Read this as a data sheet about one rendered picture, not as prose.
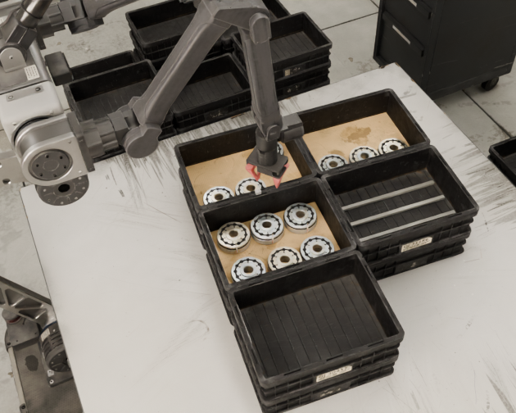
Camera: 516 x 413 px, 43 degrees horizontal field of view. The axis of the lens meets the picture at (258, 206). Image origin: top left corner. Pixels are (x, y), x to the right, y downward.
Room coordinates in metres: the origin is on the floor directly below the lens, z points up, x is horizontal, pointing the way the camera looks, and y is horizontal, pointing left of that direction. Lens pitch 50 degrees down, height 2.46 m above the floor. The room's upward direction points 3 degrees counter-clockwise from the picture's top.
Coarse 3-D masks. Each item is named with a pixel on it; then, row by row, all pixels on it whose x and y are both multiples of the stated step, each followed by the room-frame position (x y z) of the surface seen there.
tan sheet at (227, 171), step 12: (228, 156) 1.59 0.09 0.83; (240, 156) 1.58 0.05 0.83; (288, 156) 1.57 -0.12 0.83; (192, 168) 1.54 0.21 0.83; (204, 168) 1.53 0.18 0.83; (216, 168) 1.53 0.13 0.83; (228, 168) 1.53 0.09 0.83; (240, 168) 1.52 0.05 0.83; (288, 168) 1.51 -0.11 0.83; (192, 180) 1.48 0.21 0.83; (204, 180) 1.48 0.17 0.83; (216, 180) 1.47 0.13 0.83; (228, 180) 1.47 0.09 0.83; (240, 180) 1.47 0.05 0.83; (264, 180) 1.46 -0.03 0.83; (204, 192) 1.43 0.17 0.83
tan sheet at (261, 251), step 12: (312, 204) 1.35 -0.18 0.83; (324, 228) 1.25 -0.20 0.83; (216, 240) 1.22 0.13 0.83; (252, 240) 1.22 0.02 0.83; (288, 240) 1.21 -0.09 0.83; (300, 240) 1.20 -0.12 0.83; (252, 252) 1.17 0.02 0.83; (264, 252) 1.17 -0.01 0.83; (228, 264) 1.13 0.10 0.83; (264, 264) 1.12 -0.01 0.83; (228, 276) 1.09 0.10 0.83
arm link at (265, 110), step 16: (256, 16) 1.12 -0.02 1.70; (240, 32) 1.18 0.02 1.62; (256, 32) 1.12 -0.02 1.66; (256, 48) 1.16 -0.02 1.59; (256, 64) 1.17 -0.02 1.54; (256, 80) 1.18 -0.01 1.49; (272, 80) 1.20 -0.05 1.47; (256, 96) 1.19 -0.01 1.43; (272, 96) 1.20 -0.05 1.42; (256, 112) 1.21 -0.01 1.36; (272, 112) 1.20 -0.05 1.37
